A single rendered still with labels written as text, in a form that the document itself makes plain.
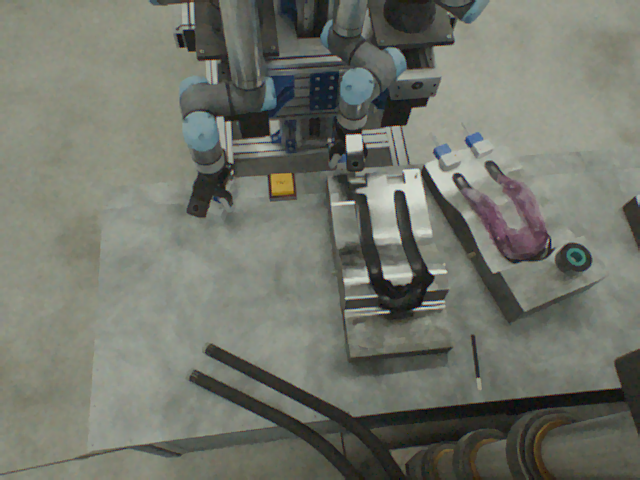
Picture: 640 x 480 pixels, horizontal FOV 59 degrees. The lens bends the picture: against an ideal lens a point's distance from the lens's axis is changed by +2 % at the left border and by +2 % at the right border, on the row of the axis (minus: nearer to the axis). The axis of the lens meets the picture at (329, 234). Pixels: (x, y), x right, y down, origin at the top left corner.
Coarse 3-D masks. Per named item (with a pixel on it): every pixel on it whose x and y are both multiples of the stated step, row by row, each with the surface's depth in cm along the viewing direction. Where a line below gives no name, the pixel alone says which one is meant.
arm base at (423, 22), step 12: (396, 0) 151; (408, 0) 149; (420, 0) 148; (384, 12) 157; (396, 12) 153; (408, 12) 151; (420, 12) 151; (432, 12) 155; (396, 24) 155; (408, 24) 154; (420, 24) 154; (432, 24) 157
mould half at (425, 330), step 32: (352, 192) 151; (384, 192) 151; (416, 192) 152; (352, 224) 147; (384, 224) 148; (416, 224) 148; (352, 256) 141; (384, 256) 141; (352, 288) 134; (448, 288) 136; (352, 320) 139; (384, 320) 139; (416, 320) 139; (352, 352) 135; (384, 352) 136; (416, 352) 138
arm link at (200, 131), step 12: (192, 120) 120; (204, 120) 121; (192, 132) 119; (204, 132) 119; (216, 132) 122; (192, 144) 121; (204, 144) 121; (216, 144) 124; (192, 156) 127; (204, 156) 125; (216, 156) 127
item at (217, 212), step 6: (234, 180) 157; (228, 186) 156; (216, 198) 153; (210, 204) 151; (216, 204) 151; (222, 204) 151; (210, 210) 150; (216, 210) 150; (222, 210) 150; (210, 216) 152; (216, 216) 151; (222, 216) 151; (222, 222) 153
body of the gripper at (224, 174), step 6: (228, 162) 141; (222, 168) 134; (234, 168) 143; (204, 174) 133; (210, 174) 133; (216, 174) 133; (222, 174) 140; (228, 174) 140; (234, 174) 145; (222, 180) 139; (228, 180) 145; (216, 186) 138; (222, 186) 139; (216, 192) 141
